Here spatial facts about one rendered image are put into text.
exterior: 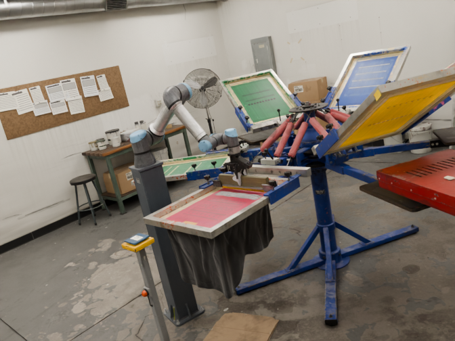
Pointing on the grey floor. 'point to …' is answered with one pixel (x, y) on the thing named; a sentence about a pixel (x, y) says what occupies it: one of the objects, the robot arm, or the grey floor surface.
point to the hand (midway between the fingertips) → (243, 183)
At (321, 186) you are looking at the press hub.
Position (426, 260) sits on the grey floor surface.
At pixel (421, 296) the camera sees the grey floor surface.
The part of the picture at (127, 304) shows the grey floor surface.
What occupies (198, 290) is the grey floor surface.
